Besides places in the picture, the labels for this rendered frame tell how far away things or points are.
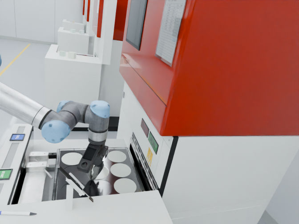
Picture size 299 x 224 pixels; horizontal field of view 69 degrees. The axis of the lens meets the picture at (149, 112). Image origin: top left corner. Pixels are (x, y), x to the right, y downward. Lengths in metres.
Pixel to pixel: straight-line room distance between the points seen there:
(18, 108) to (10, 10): 8.21
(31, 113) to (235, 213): 1.07
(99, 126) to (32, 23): 8.12
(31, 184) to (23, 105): 0.40
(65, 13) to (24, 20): 1.34
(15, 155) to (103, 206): 0.46
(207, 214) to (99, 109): 0.74
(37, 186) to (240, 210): 0.99
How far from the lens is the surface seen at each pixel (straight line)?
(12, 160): 1.08
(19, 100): 0.79
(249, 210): 1.38
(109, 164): 1.12
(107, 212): 0.83
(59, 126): 0.73
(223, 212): 1.26
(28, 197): 1.02
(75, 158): 1.15
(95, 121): 0.84
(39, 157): 1.17
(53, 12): 8.75
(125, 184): 1.03
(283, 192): 2.41
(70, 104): 0.86
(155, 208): 0.87
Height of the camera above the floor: 1.60
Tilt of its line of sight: 24 degrees down
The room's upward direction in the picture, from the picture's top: 11 degrees clockwise
